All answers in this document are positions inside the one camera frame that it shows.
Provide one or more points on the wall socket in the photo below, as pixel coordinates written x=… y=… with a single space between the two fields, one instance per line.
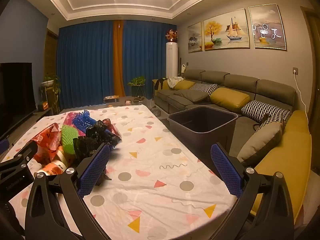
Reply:
x=296 y=70

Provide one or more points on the gold tree ornament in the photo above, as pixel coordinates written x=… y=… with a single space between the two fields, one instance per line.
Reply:
x=172 y=35

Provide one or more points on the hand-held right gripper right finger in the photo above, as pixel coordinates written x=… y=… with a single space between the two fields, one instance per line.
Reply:
x=226 y=170

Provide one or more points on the sailboat and tree painting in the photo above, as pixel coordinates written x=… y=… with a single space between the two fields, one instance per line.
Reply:
x=225 y=31

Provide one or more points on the small yellow cushion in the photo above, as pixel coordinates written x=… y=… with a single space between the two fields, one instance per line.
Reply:
x=183 y=85

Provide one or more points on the grey television stand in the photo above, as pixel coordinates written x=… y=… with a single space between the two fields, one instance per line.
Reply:
x=42 y=112

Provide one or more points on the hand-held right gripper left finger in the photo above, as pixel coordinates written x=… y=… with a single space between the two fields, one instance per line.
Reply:
x=95 y=170

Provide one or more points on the black plastic bag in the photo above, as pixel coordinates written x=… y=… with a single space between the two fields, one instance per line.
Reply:
x=100 y=132

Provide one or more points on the grey sectional sofa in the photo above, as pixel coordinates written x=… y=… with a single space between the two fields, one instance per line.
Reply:
x=272 y=90

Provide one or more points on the white standing air conditioner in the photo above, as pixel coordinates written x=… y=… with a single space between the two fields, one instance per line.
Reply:
x=172 y=60

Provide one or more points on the small black white patterned cushion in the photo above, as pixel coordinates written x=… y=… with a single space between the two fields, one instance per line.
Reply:
x=203 y=88

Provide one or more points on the grey plastic bin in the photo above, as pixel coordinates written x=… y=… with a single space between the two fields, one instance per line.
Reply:
x=225 y=132

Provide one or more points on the white orange paper cup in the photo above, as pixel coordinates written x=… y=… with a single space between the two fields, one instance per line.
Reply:
x=50 y=170

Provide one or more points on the patterned white tablecloth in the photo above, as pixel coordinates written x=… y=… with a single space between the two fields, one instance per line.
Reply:
x=155 y=160

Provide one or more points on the flat grey cushion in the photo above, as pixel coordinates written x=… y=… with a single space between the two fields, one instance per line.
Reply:
x=193 y=95

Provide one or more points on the small landscape painting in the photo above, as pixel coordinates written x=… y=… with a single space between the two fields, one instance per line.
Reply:
x=195 y=37

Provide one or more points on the wooden wall panel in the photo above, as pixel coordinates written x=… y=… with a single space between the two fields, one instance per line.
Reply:
x=51 y=55

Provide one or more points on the large grey cushion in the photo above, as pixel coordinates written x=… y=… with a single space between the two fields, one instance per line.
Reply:
x=260 y=140

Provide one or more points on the large yellow cushion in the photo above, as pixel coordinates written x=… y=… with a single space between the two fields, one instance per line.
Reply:
x=231 y=98

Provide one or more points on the white cloth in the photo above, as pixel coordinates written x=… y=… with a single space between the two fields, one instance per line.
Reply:
x=175 y=81

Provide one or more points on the pink hair roller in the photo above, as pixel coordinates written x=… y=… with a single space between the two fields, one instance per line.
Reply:
x=71 y=120

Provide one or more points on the red printed paper cup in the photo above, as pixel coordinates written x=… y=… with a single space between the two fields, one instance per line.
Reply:
x=62 y=156

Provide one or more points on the red plastic wrapper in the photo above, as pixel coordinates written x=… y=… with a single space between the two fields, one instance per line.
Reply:
x=111 y=126

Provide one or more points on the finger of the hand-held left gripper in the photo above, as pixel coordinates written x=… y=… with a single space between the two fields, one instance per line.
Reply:
x=20 y=156
x=3 y=146

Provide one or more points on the leafy plant in dark pot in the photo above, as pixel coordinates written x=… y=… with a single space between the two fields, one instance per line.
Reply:
x=137 y=85

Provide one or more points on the blue hair roller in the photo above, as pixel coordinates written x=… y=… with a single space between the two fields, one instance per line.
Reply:
x=86 y=120

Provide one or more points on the orange curtain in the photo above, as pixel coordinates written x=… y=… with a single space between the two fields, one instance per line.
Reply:
x=119 y=60

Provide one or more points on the large black white patterned cushion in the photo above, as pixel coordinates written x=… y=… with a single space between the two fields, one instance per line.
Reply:
x=265 y=110

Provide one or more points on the trailing potted plant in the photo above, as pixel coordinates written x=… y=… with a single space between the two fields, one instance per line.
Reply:
x=51 y=80

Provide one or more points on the blue curtain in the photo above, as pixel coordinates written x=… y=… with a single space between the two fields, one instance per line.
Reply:
x=85 y=65
x=147 y=55

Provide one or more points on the metal plant stand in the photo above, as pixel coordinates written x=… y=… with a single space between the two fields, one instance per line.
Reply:
x=50 y=100

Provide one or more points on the small low stool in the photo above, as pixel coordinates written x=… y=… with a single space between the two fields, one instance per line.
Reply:
x=111 y=99

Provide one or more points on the wooden door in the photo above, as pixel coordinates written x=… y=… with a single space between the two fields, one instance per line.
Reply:
x=311 y=42

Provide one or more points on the grey abstract painting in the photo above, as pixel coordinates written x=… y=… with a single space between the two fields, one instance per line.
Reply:
x=267 y=25

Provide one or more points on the red plastic bag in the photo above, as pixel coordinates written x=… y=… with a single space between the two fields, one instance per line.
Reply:
x=46 y=135

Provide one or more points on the small orange toy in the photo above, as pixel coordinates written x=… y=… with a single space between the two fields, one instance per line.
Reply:
x=128 y=102

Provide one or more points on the black television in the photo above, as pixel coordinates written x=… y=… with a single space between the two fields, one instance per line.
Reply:
x=15 y=92

